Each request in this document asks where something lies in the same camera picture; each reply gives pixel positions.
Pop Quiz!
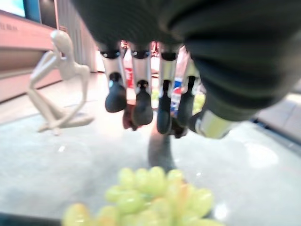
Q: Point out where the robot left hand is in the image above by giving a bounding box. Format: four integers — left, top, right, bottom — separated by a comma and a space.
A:
70, 0, 301, 140

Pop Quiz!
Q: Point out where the green grape bunch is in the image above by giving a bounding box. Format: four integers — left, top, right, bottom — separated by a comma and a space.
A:
61, 166, 225, 226

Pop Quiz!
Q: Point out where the dark red fruit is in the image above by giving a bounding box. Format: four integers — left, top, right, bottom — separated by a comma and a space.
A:
122, 103, 138, 131

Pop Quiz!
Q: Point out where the white seated figure sculpture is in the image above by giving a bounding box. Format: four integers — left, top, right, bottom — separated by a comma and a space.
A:
27, 30, 95, 136

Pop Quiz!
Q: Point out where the pink wooden counter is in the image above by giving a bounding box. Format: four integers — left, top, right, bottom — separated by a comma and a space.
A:
0, 9, 69, 103

